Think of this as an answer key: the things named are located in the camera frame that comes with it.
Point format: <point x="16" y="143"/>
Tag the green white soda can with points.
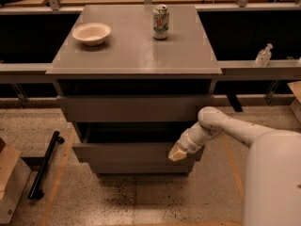
<point x="160" y="22"/>

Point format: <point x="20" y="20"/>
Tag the white paper bowl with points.
<point x="91" y="34"/>

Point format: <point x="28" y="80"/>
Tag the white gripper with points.
<point x="187" y="142"/>

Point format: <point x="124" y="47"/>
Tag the grey bottom drawer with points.
<point x="137" y="168"/>

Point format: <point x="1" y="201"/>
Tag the black metal bar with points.
<point x="35" y="192"/>

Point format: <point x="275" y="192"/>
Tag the brown cardboard box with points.
<point x="14" y="174"/>

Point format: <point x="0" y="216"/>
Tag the clear sanitizer bottle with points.
<point x="264" y="56"/>

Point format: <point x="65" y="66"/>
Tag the grey drawer cabinet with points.
<point x="133" y="132"/>

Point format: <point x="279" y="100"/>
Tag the grey top drawer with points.
<point x="130" y="108"/>

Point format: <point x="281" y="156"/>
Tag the grey drawer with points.
<point x="122" y="152"/>
<point x="130" y="108"/>
<point x="137" y="168"/>

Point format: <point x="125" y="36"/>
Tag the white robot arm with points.
<point x="272" y="195"/>

